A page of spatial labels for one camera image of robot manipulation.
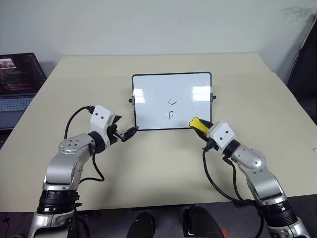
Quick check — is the dark rounded shape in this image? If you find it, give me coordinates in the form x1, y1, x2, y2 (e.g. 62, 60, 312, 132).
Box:
127, 211, 156, 238
182, 205, 221, 238

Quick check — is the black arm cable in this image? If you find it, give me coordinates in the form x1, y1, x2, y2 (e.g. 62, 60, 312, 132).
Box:
202, 145, 249, 202
64, 106, 106, 183

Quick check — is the grey open laptop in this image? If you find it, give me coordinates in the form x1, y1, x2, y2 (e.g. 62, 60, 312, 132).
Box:
0, 52, 48, 130

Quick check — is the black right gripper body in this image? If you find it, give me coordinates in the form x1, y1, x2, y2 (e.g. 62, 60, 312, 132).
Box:
202, 137, 219, 152

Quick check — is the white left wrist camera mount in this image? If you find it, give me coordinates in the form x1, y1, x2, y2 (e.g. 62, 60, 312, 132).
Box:
89, 105, 116, 147

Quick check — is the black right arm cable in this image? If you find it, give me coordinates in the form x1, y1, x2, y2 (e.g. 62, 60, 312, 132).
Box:
202, 145, 249, 202

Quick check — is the black-framed small whiteboard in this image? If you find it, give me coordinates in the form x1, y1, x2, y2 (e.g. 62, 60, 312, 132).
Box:
128, 72, 216, 131

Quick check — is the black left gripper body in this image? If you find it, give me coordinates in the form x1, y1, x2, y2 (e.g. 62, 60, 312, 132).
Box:
105, 120, 124, 147

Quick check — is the yellow whiteboard eraser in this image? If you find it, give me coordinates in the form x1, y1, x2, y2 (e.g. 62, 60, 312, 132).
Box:
188, 117, 211, 136

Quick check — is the black leaning panel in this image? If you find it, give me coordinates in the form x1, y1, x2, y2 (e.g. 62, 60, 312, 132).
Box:
286, 13, 317, 120

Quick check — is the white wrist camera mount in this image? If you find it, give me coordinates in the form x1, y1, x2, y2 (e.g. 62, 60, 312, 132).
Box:
207, 121, 238, 156
89, 105, 116, 147

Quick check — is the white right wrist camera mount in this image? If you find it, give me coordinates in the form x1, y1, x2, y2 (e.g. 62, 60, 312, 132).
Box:
207, 121, 238, 156

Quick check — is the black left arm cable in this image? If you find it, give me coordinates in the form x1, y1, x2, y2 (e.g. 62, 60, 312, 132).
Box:
64, 106, 106, 183

